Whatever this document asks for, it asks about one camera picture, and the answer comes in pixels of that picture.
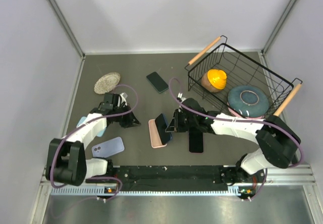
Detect blue ceramic bowl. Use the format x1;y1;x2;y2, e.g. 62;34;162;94
227;85;269;118

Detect green smartphone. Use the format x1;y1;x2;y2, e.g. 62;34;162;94
146;72;169;93

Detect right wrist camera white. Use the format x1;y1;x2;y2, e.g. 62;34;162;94
176;93;186;102

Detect pink phone case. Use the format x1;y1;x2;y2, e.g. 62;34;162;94
148;119;167;149

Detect black wire basket wooden handles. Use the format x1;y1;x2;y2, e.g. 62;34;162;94
185;36;294;118

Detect lavender phone case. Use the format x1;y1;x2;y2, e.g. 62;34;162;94
92;137;125;158

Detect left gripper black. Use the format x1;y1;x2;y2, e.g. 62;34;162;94
114;103;141;128

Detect light blue phone case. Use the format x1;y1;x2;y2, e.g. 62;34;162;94
76;116;106;137

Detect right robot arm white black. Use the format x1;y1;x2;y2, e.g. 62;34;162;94
166;96;301;182

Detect white slotted cable duct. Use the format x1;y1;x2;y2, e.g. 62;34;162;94
51;186;254;196

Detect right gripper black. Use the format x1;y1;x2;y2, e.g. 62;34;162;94
167;108;198;132

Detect pink bowl under blue bowl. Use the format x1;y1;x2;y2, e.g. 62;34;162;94
228;108;264;120

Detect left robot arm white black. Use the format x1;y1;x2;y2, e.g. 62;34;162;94
45;105;141;188

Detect speckled beige plate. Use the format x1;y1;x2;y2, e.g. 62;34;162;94
94;72;121;95

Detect purple edged black smartphone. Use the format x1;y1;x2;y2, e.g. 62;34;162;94
189;129;204;153

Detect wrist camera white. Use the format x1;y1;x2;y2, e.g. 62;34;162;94
118;92;128;107
176;93;186;102

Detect orange yellow cupcake toy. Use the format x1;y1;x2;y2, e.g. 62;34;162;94
201;69;227;93

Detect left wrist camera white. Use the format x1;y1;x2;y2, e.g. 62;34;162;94
118;92;128;107

